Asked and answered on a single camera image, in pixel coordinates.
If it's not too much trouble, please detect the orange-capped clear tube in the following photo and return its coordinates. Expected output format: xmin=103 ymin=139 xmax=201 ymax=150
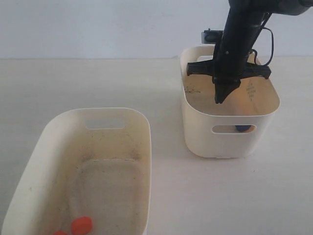
xmin=70 ymin=216 xmax=93 ymax=235

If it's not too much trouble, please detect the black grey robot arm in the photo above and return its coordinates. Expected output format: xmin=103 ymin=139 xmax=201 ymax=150
xmin=187 ymin=0 xmax=313 ymax=104

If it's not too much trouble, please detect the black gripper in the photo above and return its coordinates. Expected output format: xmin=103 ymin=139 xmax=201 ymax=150
xmin=186 ymin=9 xmax=271 ymax=104

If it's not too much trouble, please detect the blue-capped tube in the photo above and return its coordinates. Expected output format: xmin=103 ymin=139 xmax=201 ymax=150
xmin=235 ymin=125 xmax=252 ymax=133

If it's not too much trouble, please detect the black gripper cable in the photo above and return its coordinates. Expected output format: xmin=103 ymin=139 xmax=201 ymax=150
xmin=249 ymin=26 xmax=275 ymax=67

